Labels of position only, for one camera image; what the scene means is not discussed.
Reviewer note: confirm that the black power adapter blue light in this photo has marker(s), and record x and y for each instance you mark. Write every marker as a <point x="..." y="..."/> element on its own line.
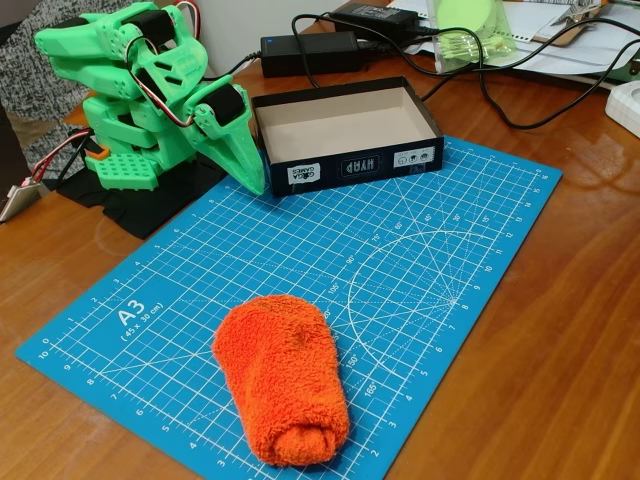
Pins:
<point x="320" y="55"/>

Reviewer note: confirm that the green 3D-printed robot arm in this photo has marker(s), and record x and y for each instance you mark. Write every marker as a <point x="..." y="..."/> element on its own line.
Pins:
<point x="65" y="45"/>

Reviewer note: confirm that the green transparent cup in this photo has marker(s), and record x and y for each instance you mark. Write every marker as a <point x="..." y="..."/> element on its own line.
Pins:
<point x="470" y="45"/>

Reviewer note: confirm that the white paper sheets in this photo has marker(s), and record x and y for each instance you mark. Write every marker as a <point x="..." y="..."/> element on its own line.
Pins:
<point x="550" y="50"/>

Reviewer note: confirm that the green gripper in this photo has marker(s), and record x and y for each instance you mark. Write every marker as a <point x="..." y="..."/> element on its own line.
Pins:
<point x="231" y="131"/>

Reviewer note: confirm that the slim black power adapter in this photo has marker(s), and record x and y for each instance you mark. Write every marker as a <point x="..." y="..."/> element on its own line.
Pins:
<point x="375" y="15"/>

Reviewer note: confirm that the metal clipboard clip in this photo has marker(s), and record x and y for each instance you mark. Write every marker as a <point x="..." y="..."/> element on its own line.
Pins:
<point x="575" y="12"/>

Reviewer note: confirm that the orange fluffy sock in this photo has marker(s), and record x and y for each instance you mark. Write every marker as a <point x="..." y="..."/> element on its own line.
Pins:
<point x="285" y="375"/>

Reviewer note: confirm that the small orange plastic tab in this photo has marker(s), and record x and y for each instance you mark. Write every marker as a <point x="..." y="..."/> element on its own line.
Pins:
<point x="101" y="152"/>

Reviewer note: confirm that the brown clipboard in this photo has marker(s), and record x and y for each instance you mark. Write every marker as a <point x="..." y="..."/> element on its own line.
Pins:
<point x="565" y="35"/>

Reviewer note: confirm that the white power strip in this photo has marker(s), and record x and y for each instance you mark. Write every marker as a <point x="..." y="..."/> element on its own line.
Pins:
<point x="627" y="107"/>

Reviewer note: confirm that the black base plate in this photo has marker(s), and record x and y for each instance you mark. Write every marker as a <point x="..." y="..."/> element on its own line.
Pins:
<point x="135" y="215"/>

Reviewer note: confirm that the grey speckled fabric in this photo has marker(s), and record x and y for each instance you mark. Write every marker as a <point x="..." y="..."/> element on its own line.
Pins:
<point x="20" y="75"/>

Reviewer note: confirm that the black cardboard box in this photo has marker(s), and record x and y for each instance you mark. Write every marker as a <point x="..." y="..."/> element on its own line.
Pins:
<point x="350" y="167"/>

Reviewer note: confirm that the blue A3 cutting mat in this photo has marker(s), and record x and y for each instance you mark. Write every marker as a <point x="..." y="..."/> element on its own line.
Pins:
<point x="300" y="250"/>

